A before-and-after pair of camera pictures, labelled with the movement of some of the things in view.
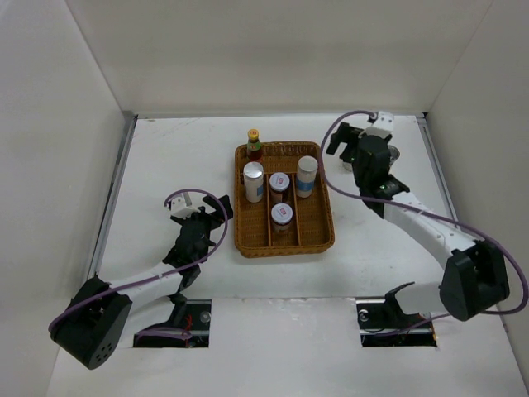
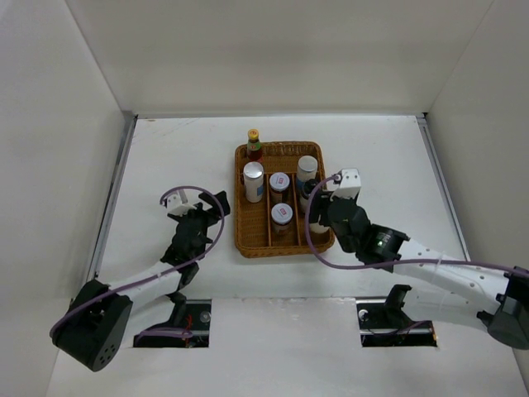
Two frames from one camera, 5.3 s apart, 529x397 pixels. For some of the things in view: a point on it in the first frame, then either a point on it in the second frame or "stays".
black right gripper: (345, 134) → (319, 203)
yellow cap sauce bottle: (254, 147) stays
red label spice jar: (281, 215) stays
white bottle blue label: (253, 174) stays
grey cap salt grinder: (394, 154) → (317, 230)
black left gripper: (202, 215) stays
